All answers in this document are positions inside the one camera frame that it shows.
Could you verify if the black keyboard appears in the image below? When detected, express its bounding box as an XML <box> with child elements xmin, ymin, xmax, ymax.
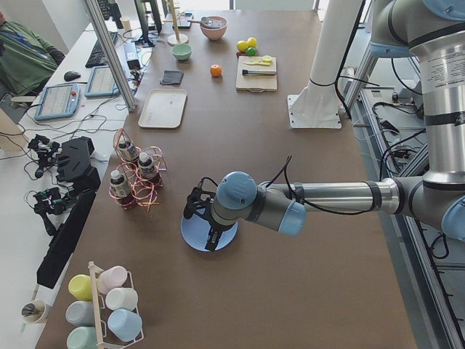
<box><xmin>85</xmin><ymin>41</ymin><xmax>108</xmax><ymax>68</ymax></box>

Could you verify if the steel muddler black tip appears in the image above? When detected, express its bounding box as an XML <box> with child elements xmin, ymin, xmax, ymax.
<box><xmin>241</xmin><ymin>69</ymin><xmax>277</xmax><ymax>76</ymax></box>

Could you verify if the blue plate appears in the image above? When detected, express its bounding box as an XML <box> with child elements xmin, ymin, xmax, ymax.
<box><xmin>181</xmin><ymin>214</ymin><xmax>238</xmax><ymax>252</ymax></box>

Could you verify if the tea bottle right back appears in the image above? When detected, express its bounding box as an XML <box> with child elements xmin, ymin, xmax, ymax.
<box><xmin>138</xmin><ymin>152</ymin><xmax>161</xmax><ymax>186</ymax></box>

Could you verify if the tea bottle left back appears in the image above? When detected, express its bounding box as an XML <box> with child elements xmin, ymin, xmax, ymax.
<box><xmin>118</xmin><ymin>137</ymin><xmax>139</xmax><ymax>162</ymax></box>

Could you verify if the white cup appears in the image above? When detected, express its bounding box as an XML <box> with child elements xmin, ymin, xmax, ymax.
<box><xmin>105</xmin><ymin>287</ymin><xmax>139</xmax><ymax>311</ymax></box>

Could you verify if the grey folded cloth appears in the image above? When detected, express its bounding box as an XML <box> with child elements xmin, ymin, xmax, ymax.
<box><xmin>160</xmin><ymin>70</ymin><xmax>184</xmax><ymax>86</ymax></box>

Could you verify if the yellow lemon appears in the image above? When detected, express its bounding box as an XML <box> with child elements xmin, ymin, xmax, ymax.
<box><xmin>236</xmin><ymin>41</ymin><xmax>249</xmax><ymax>52</ymax></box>
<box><xmin>246</xmin><ymin>37</ymin><xmax>257</xmax><ymax>48</ymax></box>

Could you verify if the yellow cup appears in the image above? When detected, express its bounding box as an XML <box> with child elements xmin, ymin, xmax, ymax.
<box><xmin>68</xmin><ymin>274</ymin><xmax>92</xmax><ymax>301</ymax></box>

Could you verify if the orange mandarin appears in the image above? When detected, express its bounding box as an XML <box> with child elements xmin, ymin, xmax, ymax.
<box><xmin>209</xmin><ymin>64</ymin><xmax>222</xmax><ymax>78</ymax></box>

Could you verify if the green bowl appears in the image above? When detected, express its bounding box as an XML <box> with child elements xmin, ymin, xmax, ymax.
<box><xmin>171</xmin><ymin>44</ymin><xmax>192</xmax><ymax>61</ymax></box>

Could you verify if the metal ice scoop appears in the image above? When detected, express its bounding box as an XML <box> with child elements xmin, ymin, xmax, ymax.
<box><xmin>190</xmin><ymin>17</ymin><xmax>217</xmax><ymax>28</ymax></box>

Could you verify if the aluminium frame post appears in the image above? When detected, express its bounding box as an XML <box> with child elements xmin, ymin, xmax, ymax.
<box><xmin>83</xmin><ymin>0</ymin><xmax>136</xmax><ymax>112</ymax></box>

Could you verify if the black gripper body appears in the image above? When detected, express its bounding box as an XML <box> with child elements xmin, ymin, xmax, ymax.
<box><xmin>183</xmin><ymin>177</ymin><xmax>217</xmax><ymax>222</ymax></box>

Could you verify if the teach pendant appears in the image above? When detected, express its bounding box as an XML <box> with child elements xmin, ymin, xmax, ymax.
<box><xmin>34</xmin><ymin>84</ymin><xmax>80</xmax><ymax>121</ymax></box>
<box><xmin>84</xmin><ymin>66</ymin><xmax>120</xmax><ymax>99</ymax></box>

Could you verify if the light blue cup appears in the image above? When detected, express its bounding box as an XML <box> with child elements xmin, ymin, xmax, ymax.
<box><xmin>107</xmin><ymin>308</ymin><xmax>142</xmax><ymax>342</ymax></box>

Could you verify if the teach pendant far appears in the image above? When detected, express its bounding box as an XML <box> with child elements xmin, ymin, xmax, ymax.
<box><xmin>84</xmin><ymin>66</ymin><xmax>120</xmax><ymax>99</ymax></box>

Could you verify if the tea bottle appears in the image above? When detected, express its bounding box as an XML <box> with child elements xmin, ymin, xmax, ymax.
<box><xmin>110</xmin><ymin>169</ymin><xmax>134</xmax><ymax>209</ymax></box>
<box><xmin>138</xmin><ymin>152</ymin><xmax>161</xmax><ymax>186</ymax></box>
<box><xmin>118</xmin><ymin>137</ymin><xmax>139</xmax><ymax>162</ymax></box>

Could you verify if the grey cup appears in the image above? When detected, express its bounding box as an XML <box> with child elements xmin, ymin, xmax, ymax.
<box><xmin>65</xmin><ymin>300</ymin><xmax>94</xmax><ymax>326</ymax></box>

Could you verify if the pink bowl with ice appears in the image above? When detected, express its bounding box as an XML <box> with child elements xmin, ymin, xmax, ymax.
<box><xmin>200</xmin><ymin>16</ymin><xmax>227</xmax><ymax>41</ymax></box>

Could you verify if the paper cup with utensils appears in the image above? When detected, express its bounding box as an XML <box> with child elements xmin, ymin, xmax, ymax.
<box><xmin>21</xmin><ymin>300</ymin><xmax>51</xmax><ymax>324</ymax></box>

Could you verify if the copper wire bottle rack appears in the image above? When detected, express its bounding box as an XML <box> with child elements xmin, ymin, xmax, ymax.
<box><xmin>109</xmin><ymin>128</ymin><xmax>167</xmax><ymax>211</ymax></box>

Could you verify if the yellow lemon lower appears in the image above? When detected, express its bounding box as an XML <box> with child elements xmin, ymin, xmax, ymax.
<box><xmin>246</xmin><ymin>37</ymin><xmax>257</xmax><ymax>48</ymax></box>

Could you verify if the yellow lemon upper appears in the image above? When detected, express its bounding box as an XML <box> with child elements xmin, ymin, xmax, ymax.
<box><xmin>236</xmin><ymin>41</ymin><xmax>249</xmax><ymax>52</ymax></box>

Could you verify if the yellow plastic knife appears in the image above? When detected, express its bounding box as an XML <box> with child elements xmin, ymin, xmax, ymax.
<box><xmin>243</xmin><ymin>60</ymin><xmax>272</xmax><ymax>66</ymax></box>

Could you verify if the wooden cutting board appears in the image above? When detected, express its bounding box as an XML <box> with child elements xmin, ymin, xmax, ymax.
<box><xmin>235</xmin><ymin>55</ymin><xmax>278</xmax><ymax>92</ymax></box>

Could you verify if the tea bottle front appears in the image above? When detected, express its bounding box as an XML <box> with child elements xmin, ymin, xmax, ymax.
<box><xmin>110</xmin><ymin>169</ymin><xmax>134</xmax><ymax>209</ymax></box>

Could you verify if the teach pendant near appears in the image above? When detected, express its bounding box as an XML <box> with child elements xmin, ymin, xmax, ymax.
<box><xmin>34</xmin><ymin>84</ymin><xmax>80</xmax><ymax>121</ymax></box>

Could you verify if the cream rabbit tray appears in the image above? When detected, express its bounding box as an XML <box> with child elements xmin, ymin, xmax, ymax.
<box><xmin>138</xmin><ymin>89</ymin><xmax>187</xmax><ymax>129</ymax></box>

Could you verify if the black gripper mount bracket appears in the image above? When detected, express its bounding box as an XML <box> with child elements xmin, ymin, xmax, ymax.
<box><xmin>57</xmin><ymin>136</ymin><xmax>101</xmax><ymax>193</ymax></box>

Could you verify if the pink cup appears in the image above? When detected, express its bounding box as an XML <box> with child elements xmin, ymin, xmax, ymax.
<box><xmin>97</xmin><ymin>265</ymin><xmax>128</xmax><ymax>294</ymax></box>

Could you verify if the wooden cup tree stand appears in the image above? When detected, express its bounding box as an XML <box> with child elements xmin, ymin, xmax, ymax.
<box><xmin>164</xmin><ymin>0</ymin><xmax>189</xmax><ymax>47</ymax></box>

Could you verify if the black computer mouse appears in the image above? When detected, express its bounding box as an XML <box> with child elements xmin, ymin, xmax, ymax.
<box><xmin>63</xmin><ymin>71</ymin><xmax>81</xmax><ymax>82</ymax></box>

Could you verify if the mint green cup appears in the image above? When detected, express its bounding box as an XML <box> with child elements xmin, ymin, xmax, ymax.
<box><xmin>66</xmin><ymin>326</ymin><xmax>97</xmax><ymax>349</ymax></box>

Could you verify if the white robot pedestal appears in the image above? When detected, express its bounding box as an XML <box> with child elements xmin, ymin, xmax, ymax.
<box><xmin>288</xmin><ymin>1</ymin><xmax>365</xmax><ymax>129</ymax></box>

